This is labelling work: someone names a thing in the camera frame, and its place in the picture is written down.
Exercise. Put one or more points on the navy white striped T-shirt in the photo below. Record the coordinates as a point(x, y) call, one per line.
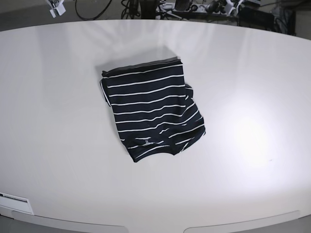
point(153, 108)

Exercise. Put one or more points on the white power strip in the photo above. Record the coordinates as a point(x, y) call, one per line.
point(213, 7)

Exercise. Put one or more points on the black box on right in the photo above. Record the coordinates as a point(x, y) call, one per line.
point(283, 22)

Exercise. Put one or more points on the black post behind table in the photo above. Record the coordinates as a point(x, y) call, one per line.
point(148, 9)

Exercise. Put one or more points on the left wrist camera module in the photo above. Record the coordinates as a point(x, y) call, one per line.
point(232, 7)

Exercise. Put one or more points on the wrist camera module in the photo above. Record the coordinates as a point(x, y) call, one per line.
point(232, 7)
point(56, 7)

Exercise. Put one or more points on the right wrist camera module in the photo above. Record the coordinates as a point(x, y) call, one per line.
point(56, 7)

